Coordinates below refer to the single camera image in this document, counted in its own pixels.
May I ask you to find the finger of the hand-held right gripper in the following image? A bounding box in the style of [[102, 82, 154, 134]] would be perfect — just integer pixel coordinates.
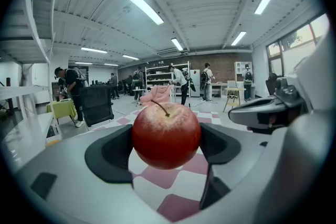
[[227, 98, 288, 130]]

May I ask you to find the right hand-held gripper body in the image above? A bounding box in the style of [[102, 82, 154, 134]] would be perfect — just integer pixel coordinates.
[[246, 31, 336, 224]]

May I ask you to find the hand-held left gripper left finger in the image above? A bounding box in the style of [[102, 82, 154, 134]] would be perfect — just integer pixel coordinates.
[[13, 124, 171, 224]]

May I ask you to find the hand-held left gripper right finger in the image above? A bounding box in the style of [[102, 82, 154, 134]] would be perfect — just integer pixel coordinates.
[[198, 122, 275, 211]]

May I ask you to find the red apple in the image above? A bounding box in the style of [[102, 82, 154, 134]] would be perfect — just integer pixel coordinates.
[[131, 99, 202, 170]]

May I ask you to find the round wooden table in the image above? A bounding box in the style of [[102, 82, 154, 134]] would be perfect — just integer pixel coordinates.
[[223, 87, 247, 113]]

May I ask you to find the light wooden desk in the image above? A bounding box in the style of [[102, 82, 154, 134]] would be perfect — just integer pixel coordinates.
[[211, 82, 229, 98]]

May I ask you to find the yellow-green covered table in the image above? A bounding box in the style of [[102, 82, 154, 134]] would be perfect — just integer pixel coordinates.
[[47, 99, 78, 124]]

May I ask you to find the white refrigerator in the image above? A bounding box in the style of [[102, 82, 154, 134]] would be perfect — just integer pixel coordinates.
[[189, 69, 202, 98]]

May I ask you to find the black mesh office chair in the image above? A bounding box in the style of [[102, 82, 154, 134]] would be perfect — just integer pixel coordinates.
[[78, 84, 115, 129]]

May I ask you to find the pink white checkered cloth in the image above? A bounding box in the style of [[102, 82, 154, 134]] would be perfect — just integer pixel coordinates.
[[89, 109, 224, 222]]

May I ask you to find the large window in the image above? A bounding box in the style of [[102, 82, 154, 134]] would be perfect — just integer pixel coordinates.
[[265, 13, 331, 81]]

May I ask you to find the white metal rack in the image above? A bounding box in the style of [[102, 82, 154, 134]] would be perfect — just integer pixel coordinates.
[[0, 0, 56, 113]]

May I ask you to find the pink lounge chair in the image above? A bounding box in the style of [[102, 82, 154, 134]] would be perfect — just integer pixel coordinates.
[[139, 84, 173, 108]]

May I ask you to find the white open shelving unit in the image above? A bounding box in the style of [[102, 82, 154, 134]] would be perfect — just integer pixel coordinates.
[[144, 61, 191, 103]]

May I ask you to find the white wall cabinet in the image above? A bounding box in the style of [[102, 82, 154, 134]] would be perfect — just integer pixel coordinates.
[[234, 61, 254, 83]]

